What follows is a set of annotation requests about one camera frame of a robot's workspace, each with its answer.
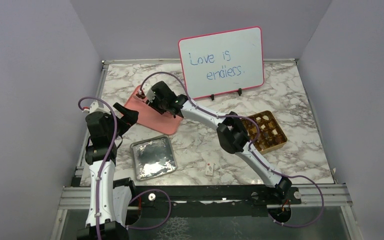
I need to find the pink plastic tray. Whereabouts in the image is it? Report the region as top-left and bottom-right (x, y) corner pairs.
(124, 86), (183, 135)

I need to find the silver tin lid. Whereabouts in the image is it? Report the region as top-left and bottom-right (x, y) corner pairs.
(130, 134), (177, 181)

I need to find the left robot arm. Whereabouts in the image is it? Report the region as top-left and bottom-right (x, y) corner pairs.
(76, 101), (139, 240)

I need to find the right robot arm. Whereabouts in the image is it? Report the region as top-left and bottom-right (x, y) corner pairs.
(145, 81), (292, 204)

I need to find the gold chocolate box tray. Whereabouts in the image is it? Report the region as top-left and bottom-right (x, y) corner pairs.
(248, 110), (288, 155)

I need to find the pink framed whiteboard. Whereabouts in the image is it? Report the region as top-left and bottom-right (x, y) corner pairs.
(177, 26), (265, 99)

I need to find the small white red card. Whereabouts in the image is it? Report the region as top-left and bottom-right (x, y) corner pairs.
(205, 162), (215, 176)

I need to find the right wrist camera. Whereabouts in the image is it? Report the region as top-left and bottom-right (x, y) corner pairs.
(145, 88), (156, 103)

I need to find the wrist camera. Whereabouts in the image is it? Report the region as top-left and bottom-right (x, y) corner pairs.
(145, 88), (156, 103)
(81, 100), (111, 114)

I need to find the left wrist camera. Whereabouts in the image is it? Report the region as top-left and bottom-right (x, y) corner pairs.
(81, 100), (111, 114)

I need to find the black metal base rail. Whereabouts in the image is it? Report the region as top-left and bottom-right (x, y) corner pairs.
(128, 184), (301, 219)

